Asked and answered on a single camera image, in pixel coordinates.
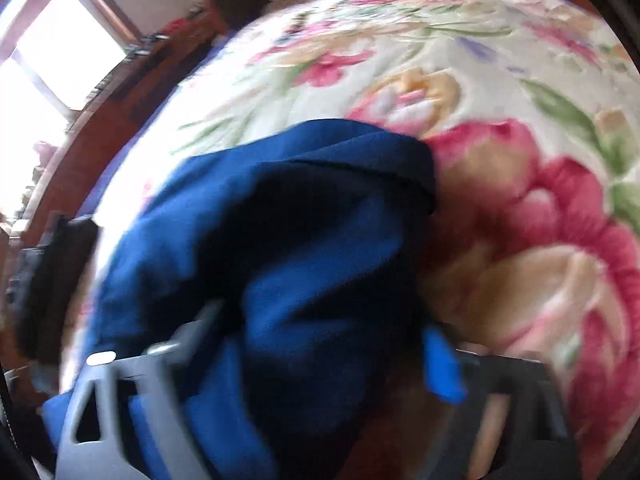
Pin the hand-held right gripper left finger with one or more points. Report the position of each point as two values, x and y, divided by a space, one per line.
195 330

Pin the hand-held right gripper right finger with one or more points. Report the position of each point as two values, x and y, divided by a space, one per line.
442 365

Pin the blue blazer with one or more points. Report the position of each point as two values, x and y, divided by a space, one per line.
300 240

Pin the pile of black clothes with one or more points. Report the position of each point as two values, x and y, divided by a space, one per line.
55 285

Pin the window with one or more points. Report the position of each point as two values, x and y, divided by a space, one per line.
60 60

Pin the floral fleece blanket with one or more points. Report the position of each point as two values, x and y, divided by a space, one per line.
450 60

